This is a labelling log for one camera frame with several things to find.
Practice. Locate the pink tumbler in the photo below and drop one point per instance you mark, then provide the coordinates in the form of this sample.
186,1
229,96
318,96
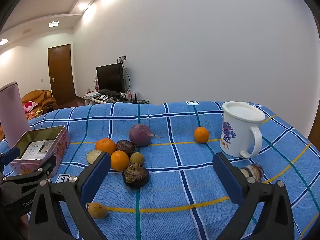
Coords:
12,110

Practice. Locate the dark brown water chestnut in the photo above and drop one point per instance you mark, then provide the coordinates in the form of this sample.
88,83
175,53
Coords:
125,147

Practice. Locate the black television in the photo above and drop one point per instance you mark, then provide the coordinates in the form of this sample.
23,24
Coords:
110,78

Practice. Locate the pink floral cushion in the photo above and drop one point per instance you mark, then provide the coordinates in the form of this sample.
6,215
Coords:
30,105

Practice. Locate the brown wooden door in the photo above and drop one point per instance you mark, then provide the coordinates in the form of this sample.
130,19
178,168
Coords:
61,75

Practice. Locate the orange leather armchair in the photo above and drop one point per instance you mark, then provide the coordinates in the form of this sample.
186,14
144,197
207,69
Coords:
42,96

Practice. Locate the yellowish brown longan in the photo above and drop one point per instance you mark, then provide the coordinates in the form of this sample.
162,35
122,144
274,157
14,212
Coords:
98,210

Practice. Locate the white mug lid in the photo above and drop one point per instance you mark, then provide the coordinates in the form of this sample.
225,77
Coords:
243,112

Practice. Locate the blue plaid blanket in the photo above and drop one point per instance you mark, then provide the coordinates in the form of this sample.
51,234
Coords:
175,180

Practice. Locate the flat white box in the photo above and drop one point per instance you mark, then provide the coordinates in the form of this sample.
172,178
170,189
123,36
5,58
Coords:
91,95

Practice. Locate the white television stand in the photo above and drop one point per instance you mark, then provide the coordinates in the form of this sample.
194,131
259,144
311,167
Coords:
92,100

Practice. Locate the tall pink box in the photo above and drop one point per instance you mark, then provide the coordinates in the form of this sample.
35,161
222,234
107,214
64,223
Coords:
97,83

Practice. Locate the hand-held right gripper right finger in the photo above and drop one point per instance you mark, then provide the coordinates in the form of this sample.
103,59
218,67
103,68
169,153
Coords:
225,177

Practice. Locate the square ceiling light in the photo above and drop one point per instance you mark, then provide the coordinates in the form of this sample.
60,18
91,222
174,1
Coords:
3,41
53,23

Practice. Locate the greenish brown longan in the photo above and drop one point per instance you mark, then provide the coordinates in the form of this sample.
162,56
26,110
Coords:
137,159

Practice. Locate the small pink floral box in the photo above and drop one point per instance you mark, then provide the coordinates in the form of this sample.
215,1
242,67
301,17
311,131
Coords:
129,95

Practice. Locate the black router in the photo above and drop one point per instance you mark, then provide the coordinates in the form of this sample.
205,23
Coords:
133,100

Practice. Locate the pink floral tin box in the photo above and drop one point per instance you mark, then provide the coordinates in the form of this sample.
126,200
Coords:
61,143

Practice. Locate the white printed mug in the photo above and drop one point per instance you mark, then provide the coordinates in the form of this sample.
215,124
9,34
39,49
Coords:
235,137

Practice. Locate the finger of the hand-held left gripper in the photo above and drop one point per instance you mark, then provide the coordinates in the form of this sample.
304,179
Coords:
11,153
37,171

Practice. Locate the purple radish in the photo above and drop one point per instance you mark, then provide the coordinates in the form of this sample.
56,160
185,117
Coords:
139,135

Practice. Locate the small orange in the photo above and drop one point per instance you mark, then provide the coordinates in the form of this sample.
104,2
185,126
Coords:
201,135

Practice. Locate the wall power socket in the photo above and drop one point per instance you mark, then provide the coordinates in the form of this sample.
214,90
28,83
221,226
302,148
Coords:
123,58

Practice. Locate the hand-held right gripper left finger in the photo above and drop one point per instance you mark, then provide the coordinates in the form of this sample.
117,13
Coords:
96,177

